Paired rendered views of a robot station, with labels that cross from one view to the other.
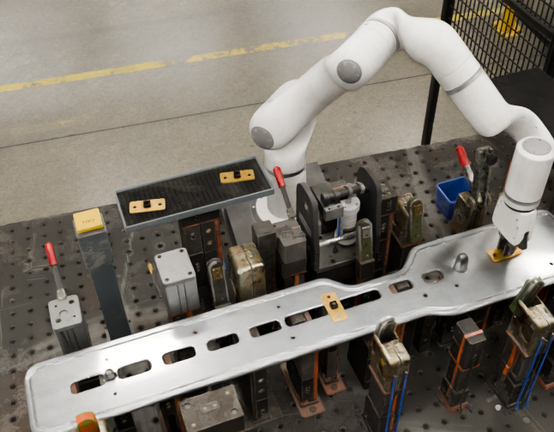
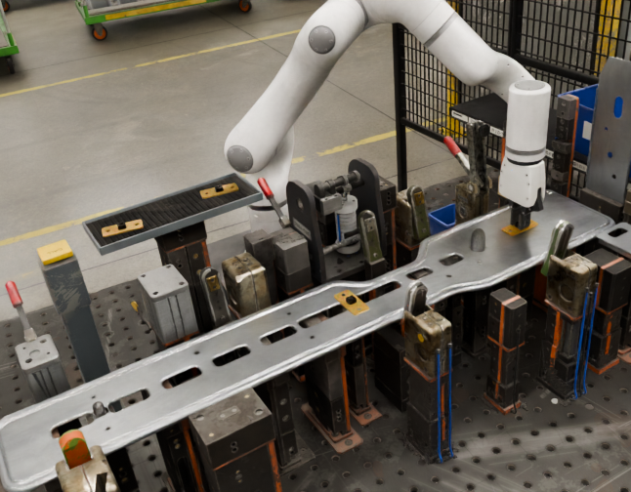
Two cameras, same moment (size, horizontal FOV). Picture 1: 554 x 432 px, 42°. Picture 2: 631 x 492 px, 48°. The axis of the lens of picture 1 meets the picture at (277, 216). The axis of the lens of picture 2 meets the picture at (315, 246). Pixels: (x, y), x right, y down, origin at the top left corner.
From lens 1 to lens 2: 0.50 m
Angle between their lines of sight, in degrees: 14
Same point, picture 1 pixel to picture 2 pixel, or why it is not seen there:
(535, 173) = (535, 111)
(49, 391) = (23, 441)
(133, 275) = (116, 354)
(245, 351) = (260, 358)
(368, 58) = (339, 21)
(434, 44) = not seen: outside the picture
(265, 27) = (223, 164)
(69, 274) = not seen: hidden behind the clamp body
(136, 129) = (105, 267)
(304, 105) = (278, 108)
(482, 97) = (464, 38)
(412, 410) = (462, 421)
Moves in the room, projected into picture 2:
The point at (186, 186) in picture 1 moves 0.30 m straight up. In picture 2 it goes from (164, 206) to (133, 73)
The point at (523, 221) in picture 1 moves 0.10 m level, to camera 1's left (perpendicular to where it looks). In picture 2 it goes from (533, 174) to (489, 182)
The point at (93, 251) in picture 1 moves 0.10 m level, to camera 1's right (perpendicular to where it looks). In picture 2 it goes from (63, 288) to (113, 279)
